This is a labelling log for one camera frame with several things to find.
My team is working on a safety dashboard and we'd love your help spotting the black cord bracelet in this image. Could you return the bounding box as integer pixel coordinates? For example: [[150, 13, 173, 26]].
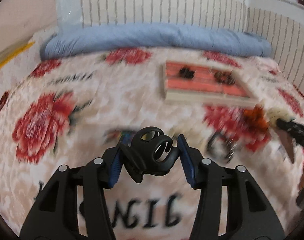
[[207, 132, 237, 162]]

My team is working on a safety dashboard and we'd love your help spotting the brown wooden bead bracelet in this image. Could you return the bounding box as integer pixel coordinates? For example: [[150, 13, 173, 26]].
[[214, 70, 237, 85]]

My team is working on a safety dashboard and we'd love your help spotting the rainbow hair clip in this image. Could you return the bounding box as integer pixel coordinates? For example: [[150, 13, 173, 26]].
[[104, 128, 137, 145]]

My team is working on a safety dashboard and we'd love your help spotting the black claw hair clip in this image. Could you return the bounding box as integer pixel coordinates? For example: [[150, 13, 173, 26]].
[[119, 126, 179, 184]]

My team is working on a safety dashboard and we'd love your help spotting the black scrunchie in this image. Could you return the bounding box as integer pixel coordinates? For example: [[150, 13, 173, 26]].
[[179, 66, 195, 79]]

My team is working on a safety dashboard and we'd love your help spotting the ice cream plush clip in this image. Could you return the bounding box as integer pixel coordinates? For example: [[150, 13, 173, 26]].
[[279, 131, 295, 164]]

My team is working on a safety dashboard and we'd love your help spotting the cream scrunchie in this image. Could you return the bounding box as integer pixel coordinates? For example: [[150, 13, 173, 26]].
[[266, 107, 295, 128]]

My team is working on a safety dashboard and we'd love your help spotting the floral bed blanket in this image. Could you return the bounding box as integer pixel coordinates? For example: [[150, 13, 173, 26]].
[[0, 47, 304, 239]]

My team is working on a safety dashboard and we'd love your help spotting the blue rolled quilt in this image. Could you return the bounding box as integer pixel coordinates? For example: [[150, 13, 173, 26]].
[[40, 23, 272, 60]]

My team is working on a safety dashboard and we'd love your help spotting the brick pattern headboard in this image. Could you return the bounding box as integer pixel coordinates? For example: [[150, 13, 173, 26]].
[[77, 0, 304, 94]]

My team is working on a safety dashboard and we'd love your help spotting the clear plastic wrapped post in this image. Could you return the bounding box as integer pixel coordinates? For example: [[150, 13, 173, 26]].
[[55, 0, 83, 32]]

